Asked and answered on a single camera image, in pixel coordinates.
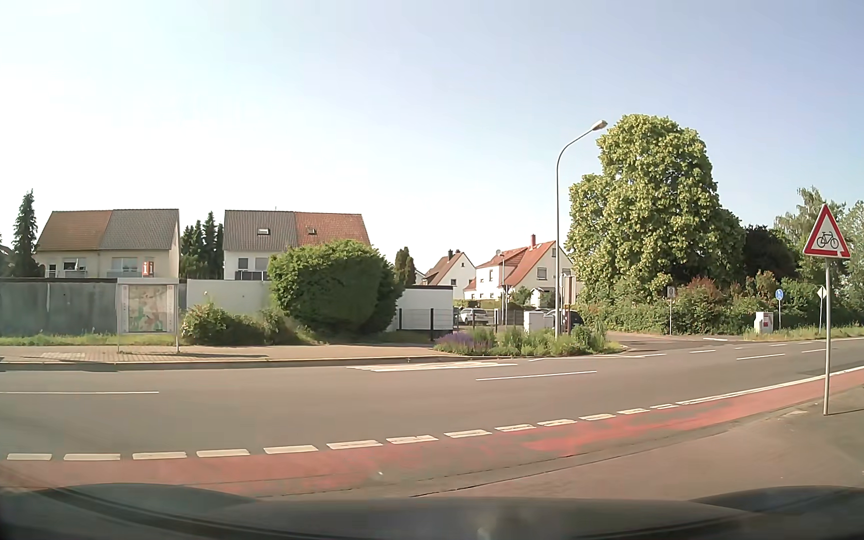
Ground grey paved pavement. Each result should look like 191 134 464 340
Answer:
0 342 478 370

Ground dark conifer trees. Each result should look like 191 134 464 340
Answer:
0 189 42 279
179 211 225 281

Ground beige house with grey-brown roof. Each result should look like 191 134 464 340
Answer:
33 208 181 281

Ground grey asphalt road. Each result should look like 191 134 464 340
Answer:
0 332 864 502

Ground large green leafy tree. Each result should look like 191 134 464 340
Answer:
565 114 747 305

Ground white house with grey-red roof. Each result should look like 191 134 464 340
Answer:
222 210 372 282

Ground tall grey lamp post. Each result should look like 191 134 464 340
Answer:
554 119 609 339

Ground flower bed with bushes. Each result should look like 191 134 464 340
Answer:
434 324 626 357

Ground notice board with map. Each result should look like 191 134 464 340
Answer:
116 281 180 354

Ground white garage building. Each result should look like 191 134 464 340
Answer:
387 285 455 333

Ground low green bushes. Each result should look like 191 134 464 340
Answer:
179 300 321 347

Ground white house with red roof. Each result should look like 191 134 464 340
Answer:
464 234 576 307

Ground large rounded green bush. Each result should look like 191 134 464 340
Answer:
267 239 403 336

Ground red cycle path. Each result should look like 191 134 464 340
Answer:
0 357 864 498

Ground triangular bicycle warning sign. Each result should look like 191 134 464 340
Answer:
802 204 852 417

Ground grey concrete wall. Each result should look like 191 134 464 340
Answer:
0 277 276 338

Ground white house with brown roof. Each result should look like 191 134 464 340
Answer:
421 249 477 301

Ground grass verge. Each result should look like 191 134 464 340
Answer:
0 332 186 347
739 322 864 342

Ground road markings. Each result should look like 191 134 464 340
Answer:
0 335 864 462

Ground car's own bonnet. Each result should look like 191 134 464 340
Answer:
0 482 864 540

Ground group of green trees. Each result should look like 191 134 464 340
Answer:
773 186 864 316

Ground green hedge with bushes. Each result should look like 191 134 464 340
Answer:
578 271 864 336

